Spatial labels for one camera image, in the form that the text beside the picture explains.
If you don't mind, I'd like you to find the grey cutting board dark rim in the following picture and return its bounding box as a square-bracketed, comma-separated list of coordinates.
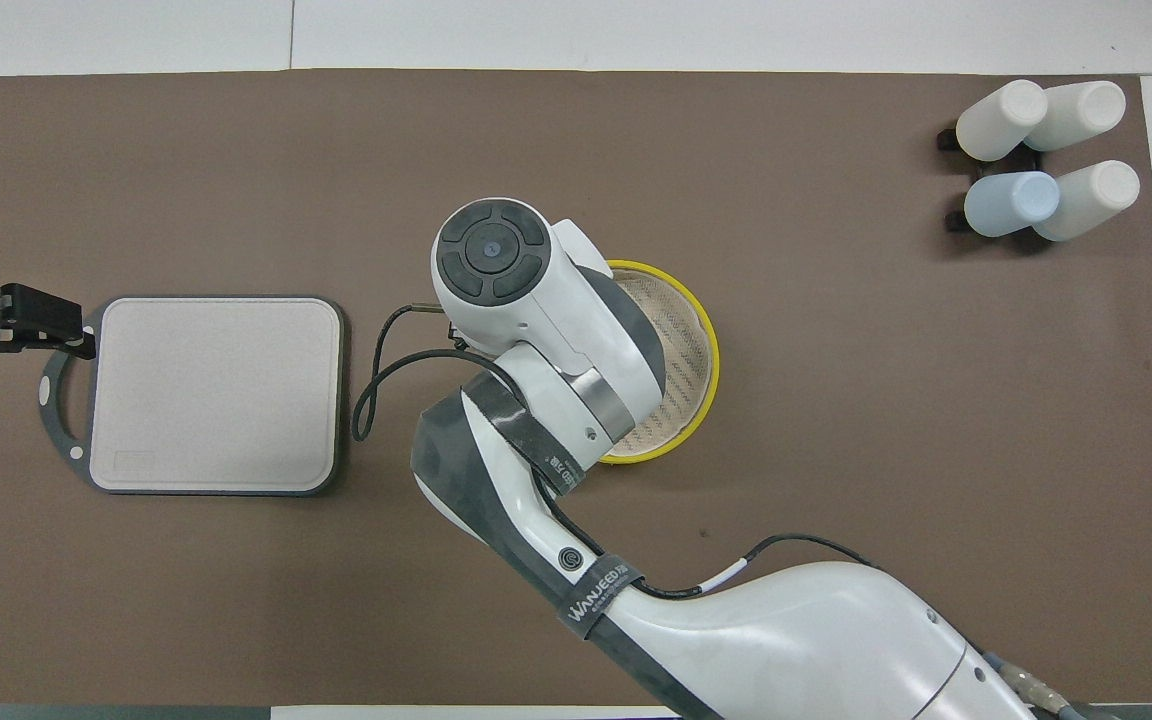
[39, 293, 347, 498]

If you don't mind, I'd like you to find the white plastic cup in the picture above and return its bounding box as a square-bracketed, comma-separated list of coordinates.
[1024, 80, 1127, 153]
[955, 79, 1049, 163]

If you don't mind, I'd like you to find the brown table mat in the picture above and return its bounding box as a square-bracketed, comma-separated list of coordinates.
[0, 68, 1152, 709]

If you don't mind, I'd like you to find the white bottle lower right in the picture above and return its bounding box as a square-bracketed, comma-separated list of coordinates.
[1033, 160, 1141, 243]

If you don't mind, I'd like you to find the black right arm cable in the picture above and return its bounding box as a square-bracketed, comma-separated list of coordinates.
[351, 303, 882, 601]

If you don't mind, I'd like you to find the black cup rack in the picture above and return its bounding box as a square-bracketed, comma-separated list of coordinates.
[936, 120, 1047, 236]

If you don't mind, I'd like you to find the light blue bottle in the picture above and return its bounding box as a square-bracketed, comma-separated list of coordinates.
[963, 171, 1062, 239]

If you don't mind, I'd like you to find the yellow steamer tier white liner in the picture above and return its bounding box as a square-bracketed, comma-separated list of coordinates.
[604, 258, 721, 465]

